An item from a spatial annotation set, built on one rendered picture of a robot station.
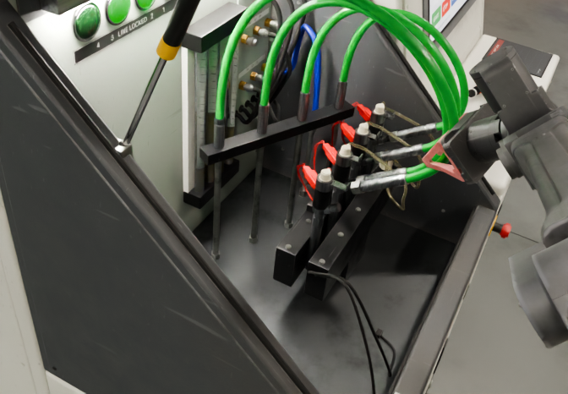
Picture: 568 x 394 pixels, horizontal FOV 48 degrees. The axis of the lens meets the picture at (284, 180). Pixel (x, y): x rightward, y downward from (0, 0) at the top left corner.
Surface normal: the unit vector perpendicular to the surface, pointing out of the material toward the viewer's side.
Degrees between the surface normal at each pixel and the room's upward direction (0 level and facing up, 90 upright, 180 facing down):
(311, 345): 0
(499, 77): 70
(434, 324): 0
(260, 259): 0
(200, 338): 90
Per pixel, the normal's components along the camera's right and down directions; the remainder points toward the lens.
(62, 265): -0.47, 0.52
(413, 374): 0.09, -0.78
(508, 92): -0.24, 0.28
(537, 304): -0.51, -0.24
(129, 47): 0.88, 0.36
